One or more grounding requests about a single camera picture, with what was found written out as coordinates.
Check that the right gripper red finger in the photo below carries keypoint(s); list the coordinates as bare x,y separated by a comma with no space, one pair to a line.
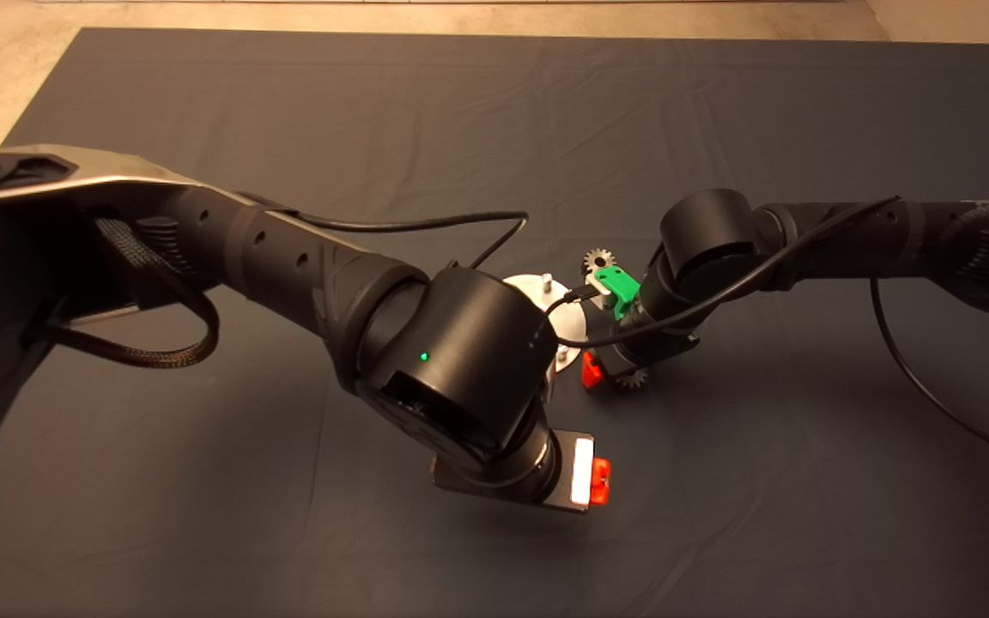
591,371

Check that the dark table cloth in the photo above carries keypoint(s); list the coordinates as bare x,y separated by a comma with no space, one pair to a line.
374,103

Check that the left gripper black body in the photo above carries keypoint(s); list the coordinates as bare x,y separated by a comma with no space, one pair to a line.
581,472

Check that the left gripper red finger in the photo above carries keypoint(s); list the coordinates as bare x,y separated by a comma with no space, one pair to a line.
600,482

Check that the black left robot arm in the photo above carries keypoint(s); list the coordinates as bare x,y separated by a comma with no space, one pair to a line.
288,249

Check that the round metal carrier plate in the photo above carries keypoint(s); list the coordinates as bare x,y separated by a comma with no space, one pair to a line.
569,324

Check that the right wrist green camera mount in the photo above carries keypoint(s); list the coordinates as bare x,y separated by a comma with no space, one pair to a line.
619,290

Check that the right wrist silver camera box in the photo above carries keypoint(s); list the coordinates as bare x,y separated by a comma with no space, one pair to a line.
599,287

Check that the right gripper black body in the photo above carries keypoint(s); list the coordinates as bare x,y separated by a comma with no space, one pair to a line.
658,354

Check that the small steel planetary gear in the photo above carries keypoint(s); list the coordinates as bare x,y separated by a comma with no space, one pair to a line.
632,379
596,257

